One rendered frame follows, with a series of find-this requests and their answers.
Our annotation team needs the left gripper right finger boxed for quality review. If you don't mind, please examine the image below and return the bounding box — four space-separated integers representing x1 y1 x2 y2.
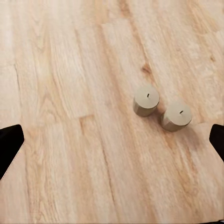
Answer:
209 124 224 162

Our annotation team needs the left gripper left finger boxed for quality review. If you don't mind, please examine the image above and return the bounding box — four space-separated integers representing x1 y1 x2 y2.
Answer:
0 124 24 180

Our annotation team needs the pillar candle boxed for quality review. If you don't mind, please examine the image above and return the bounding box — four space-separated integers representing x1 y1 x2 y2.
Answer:
160 102 193 132
133 86 160 117

